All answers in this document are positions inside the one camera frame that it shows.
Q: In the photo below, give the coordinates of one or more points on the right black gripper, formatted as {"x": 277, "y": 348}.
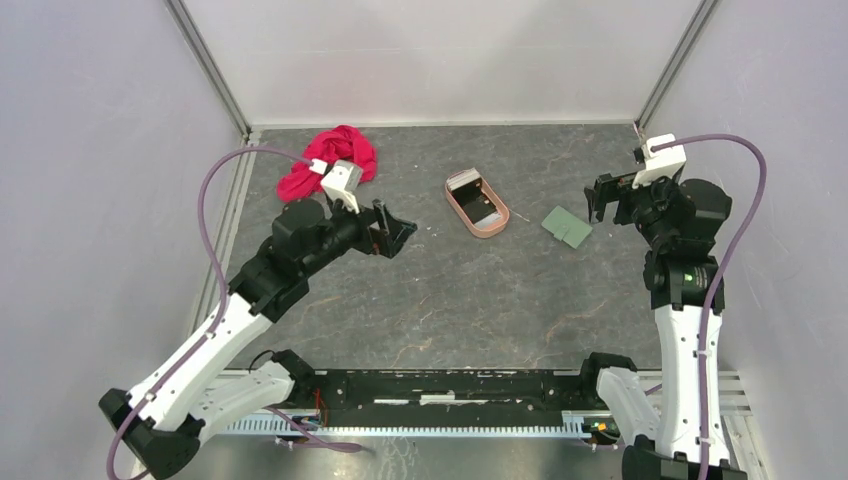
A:
{"x": 605, "y": 183}

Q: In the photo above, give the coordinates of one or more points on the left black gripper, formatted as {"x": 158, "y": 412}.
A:
{"x": 392, "y": 232}

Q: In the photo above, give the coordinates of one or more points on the green card holder wallet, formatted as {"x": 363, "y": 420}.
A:
{"x": 566, "y": 227}

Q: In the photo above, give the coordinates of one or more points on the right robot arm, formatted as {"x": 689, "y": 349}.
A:
{"x": 683, "y": 438}

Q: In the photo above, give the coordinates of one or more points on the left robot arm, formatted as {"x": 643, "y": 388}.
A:
{"x": 165, "y": 419}

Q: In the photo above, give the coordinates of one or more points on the stack of upright cards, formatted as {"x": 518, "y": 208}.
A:
{"x": 462, "y": 178}

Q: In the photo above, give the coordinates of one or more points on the pink oval card tray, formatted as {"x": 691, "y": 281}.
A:
{"x": 495, "y": 200}

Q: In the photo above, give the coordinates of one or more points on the red crumpled cloth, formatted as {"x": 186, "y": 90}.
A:
{"x": 345, "y": 143}

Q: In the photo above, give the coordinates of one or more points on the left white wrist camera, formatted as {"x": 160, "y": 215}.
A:
{"x": 339, "y": 182}

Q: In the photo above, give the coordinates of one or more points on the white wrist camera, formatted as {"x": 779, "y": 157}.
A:
{"x": 666, "y": 162}
{"x": 339, "y": 182}

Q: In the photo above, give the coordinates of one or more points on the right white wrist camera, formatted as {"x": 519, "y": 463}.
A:
{"x": 666, "y": 162}

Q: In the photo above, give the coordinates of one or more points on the aluminium frame rail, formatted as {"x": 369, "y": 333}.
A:
{"x": 570, "y": 427}

